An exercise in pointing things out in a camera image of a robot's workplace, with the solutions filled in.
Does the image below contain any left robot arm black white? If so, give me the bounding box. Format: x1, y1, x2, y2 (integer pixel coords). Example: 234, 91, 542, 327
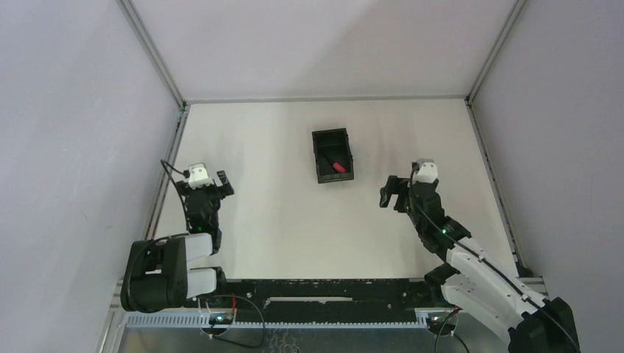
120, 165, 234, 313

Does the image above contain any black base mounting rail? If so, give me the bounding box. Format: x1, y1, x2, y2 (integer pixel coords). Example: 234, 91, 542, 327
199, 278, 452, 323

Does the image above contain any red handled screwdriver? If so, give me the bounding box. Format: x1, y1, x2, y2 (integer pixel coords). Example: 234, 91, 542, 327
326, 157, 347, 174

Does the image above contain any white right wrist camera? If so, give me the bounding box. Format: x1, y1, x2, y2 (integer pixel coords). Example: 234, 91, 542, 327
411, 158, 439, 184

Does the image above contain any black plastic bin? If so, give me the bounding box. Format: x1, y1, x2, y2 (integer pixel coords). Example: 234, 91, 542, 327
311, 128, 355, 184

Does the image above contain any left controller circuit board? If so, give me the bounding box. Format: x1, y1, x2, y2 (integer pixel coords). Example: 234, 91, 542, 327
209, 313, 234, 326

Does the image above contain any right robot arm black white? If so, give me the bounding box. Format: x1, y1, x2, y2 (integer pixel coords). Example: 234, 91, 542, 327
380, 175, 580, 352

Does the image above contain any grey slotted cable duct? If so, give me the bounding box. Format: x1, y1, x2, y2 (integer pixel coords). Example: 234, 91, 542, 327
126, 313, 427, 329

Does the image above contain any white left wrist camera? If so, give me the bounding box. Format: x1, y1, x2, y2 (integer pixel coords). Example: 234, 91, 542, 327
187, 163, 214, 189

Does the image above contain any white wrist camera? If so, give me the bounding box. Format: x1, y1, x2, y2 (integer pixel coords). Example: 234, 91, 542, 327
411, 158, 439, 184
187, 163, 214, 189

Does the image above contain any right controller circuit board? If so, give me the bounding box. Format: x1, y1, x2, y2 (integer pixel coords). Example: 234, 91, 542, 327
426, 313, 458, 337

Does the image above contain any left black cable loop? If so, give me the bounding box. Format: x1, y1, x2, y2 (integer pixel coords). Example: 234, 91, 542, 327
199, 294, 267, 350

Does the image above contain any controller circuit board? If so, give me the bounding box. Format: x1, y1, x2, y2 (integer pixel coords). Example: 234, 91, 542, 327
209, 313, 234, 326
426, 313, 458, 337

